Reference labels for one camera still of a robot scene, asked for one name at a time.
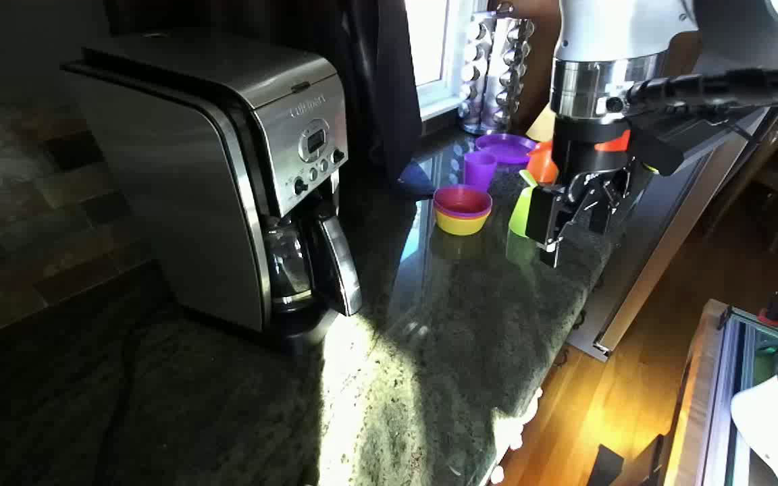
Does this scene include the purple plastic cup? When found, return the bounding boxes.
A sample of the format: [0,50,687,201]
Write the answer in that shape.
[465,151,497,192]

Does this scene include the yellow-green plastic cup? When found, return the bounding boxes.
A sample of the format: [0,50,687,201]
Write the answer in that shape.
[509,186,533,240]

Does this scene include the white window frame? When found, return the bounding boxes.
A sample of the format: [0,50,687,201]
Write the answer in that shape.
[405,0,486,122]

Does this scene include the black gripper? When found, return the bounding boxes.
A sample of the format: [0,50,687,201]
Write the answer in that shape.
[533,115,633,267]

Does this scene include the purple plastic plate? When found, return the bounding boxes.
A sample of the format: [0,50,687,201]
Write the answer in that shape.
[475,131,534,166]

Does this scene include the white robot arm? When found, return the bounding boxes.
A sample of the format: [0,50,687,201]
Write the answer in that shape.
[528,0,778,267]

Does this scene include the glass coffee carafe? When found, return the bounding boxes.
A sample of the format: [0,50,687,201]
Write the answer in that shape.
[266,216,361,335]

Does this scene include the pink and yellow bowls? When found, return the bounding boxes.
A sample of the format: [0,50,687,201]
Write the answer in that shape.
[432,186,491,238]

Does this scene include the stainless steel appliance front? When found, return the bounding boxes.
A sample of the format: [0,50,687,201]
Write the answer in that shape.
[571,108,778,362]

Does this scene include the stainless steel coffee maker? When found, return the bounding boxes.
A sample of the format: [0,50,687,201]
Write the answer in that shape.
[66,30,348,336]

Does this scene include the orange plastic cup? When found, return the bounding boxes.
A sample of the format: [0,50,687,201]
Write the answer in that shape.
[528,143,560,184]

